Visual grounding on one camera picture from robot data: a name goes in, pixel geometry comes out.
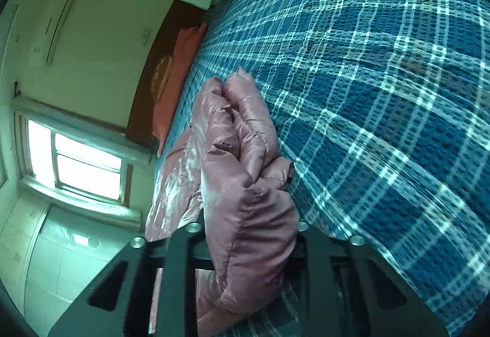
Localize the white wall air conditioner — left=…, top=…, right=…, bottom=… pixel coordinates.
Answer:
left=31, top=0, right=77, bottom=66

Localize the blue plaid bed sheet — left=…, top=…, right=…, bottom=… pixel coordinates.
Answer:
left=155, top=0, right=490, bottom=337

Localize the orange pillow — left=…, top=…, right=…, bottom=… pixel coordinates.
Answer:
left=151, top=24, right=208, bottom=158

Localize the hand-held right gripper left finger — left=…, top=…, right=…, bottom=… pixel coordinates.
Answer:
left=48, top=220, right=209, bottom=337

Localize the brown printed cushion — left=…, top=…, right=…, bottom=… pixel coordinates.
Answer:
left=150, top=54, right=174, bottom=102

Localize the dark wooden headboard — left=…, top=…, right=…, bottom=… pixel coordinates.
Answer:
left=126, top=0, right=208, bottom=148

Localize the white framed window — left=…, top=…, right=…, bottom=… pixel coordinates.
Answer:
left=15, top=113, right=133, bottom=208

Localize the white circle patterned wardrobe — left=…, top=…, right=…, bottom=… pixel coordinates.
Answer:
left=0, top=192, right=154, bottom=337

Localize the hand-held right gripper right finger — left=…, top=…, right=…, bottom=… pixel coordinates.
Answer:
left=296, top=220, right=450, bottom=337

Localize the pink puffer jacket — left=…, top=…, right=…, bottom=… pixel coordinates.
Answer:
left=145, top=67, right=301, bottom=337

